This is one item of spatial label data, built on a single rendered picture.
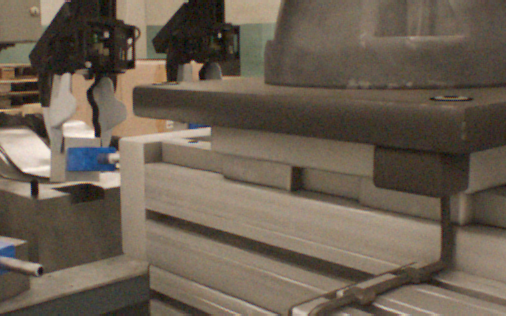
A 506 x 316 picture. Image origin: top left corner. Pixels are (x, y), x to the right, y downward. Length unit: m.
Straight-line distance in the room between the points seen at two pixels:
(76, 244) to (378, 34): 0.58
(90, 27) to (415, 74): 0.53
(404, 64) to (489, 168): 0.06
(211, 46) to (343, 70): 0.72
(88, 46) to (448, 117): 0.60
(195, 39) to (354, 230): 0.74
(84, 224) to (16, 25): 0.98
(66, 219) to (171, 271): 0.36
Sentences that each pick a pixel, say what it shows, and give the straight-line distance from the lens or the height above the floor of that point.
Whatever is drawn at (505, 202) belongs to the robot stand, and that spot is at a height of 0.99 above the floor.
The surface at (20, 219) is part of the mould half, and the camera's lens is 0.87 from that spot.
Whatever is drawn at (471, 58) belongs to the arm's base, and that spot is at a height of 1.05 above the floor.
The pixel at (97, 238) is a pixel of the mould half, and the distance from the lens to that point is 0.88.
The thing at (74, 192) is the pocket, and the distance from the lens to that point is 0.91.
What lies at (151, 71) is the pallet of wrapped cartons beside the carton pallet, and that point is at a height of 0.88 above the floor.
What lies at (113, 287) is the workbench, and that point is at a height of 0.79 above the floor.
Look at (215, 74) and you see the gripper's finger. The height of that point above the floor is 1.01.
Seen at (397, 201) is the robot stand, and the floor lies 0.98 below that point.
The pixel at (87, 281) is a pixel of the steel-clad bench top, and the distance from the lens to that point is 0.82.
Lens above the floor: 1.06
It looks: 9 degrees down
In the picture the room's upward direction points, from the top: 1 degrees counter-clockwise
